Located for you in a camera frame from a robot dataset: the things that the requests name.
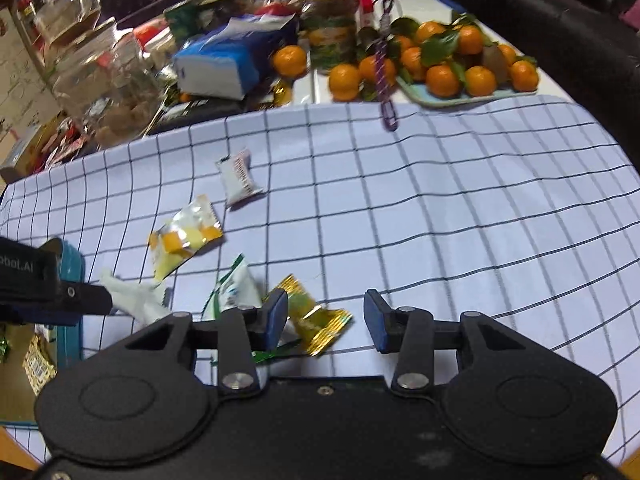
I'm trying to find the green white snack packet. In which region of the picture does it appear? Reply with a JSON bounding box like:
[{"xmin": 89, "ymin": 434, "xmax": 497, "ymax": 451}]
[{"xmin": 203, "ymin": 254, "xmax": 302, "ymax": 364}]

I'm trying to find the green foil candy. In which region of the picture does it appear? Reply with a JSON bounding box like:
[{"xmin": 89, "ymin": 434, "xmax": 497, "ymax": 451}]
[{"xmin": 0, "ymin": 336, "xmax": 10, "ymax": 364}]

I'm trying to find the gold yellow candy packet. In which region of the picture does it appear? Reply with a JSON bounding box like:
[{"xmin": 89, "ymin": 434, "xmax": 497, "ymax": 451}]
[{"xmin": 254, "ymin": 274, "xmax": 352, "ymax": 363}]

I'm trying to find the brown patterned snack packet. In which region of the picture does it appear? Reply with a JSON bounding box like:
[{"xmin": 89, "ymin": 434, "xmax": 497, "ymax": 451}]
[{"xmin": 22, "ymin": 334, "xmax": 58, "ymax": 396}]

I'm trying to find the white plain snack packet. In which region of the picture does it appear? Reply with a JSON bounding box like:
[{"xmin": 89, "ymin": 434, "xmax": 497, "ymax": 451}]
[{"xmin": 99, "ymin": 269, "xmax": 171, "ymax": 326}]

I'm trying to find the yellow silver pastry packet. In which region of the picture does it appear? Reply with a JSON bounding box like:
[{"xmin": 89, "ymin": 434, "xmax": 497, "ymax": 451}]
[{"xmin": 148, "ymin": 194, "xmax": 224, "ymax": 282}]

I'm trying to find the small white hawthorn stick packet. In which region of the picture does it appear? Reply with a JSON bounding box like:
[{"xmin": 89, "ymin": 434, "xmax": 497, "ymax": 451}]
[{"xmin": 216, "ymin": 148, "xmax": 264, "ymax": 208}]

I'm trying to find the gold teal tin tray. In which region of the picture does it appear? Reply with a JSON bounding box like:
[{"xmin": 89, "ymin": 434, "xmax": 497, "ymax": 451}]
[{"xmin": 1, "ymin": 237, "xmax": 86, "ymax": 427}]

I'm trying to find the grey cardboard box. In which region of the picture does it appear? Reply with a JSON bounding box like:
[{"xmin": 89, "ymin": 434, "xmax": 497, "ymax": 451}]
[{"xmin": 0, "ymin": 125, "xmax": 50, "ymax": 185}]

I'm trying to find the pile of red snack packets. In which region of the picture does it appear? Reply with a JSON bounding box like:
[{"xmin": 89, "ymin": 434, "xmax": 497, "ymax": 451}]
[{"xmin": 32, "ymin": 118, "xmax": 92, "ymax": 174}]

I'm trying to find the white blue checkered tablecloth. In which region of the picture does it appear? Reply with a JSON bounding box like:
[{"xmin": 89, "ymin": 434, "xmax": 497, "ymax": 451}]
[{"xmin": 1, "ymin": 96, "xmax": 639, "ymax": 463}]

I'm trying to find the large glass cookie jar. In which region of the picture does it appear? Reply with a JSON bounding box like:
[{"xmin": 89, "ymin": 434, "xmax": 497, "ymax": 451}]
[{"xmin": 35, "ymin": 0, "xmax": 163, "ymax": 148}]

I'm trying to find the black snack package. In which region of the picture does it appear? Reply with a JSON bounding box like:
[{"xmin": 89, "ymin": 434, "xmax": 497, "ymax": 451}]
[{"xmin": 142, "ymin": 98, "xmax": 246, "ymax": 136}]

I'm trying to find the light blue fruit plate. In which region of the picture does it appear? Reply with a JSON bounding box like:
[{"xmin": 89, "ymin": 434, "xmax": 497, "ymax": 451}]
[{"xmin": 392, "ymin": 78, "xmax": 538, "ymax": 110}]

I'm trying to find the gold foil ingot chocolate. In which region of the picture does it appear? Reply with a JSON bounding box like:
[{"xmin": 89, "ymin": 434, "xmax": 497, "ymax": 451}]
[{"xmin": 271, "ymin": 78, "xmax": 293, "ymax": 107}]

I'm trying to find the blue white tissue pack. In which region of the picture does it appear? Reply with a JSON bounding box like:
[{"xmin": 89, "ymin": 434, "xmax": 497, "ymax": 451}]
[{"xmin": 171, "ymin": 14, "xmax": 297, "ymax": 101}]

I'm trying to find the loose orange mandarin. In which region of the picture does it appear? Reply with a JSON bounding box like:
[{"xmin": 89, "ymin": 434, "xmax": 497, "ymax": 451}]
[{"xmin": 271, "ymin": 44, "xmax": 307, "ymax": 79}]

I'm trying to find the glass jar with yellow label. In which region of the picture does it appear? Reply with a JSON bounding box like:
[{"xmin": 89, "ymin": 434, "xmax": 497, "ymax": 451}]
[{"xmin": 300, "ymin": 0, "xmax": 359, "ymax": 74}]

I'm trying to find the black sofa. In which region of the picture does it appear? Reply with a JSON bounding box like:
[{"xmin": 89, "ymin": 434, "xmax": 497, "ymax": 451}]
[{"xmin": 452, "ymin": 0, "xmax": 639, "ymax": 162}]

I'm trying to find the purple braided cord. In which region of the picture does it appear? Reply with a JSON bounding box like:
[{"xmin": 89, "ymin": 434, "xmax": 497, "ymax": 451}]
[{"xmin": 371, "ymin": 0, "xmax": 400, "ymax": 134}]

